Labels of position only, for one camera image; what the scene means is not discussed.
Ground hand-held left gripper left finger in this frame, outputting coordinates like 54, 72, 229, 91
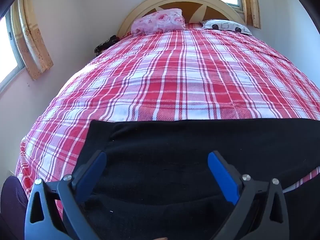
24, 150, 107, 240

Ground black pants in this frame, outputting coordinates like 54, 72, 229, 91
62, 119, 320, 240

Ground red plaid bedspread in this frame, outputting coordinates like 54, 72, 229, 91
15, 22, 320, 213

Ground pink floral pillow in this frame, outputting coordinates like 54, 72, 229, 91
130, 8, 186, 34

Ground dark floral cloth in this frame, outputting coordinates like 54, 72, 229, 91
94, 35, 120, 54

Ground white patterned pillow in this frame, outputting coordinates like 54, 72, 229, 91
201, 19, 252, 35

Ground cream wooden headboard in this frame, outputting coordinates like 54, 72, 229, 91
117, 0, 247, 38

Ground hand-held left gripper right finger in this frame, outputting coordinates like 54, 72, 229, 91
207, 151, 292, 240

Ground dark purple cloth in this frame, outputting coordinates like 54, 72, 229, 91
0, 176, 28, 240

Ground side window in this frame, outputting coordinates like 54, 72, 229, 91
0, 7, 25, 93

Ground yellow patterned curtain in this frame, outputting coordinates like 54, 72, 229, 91
236, 0, 261, 29
11, 0, 54, 80

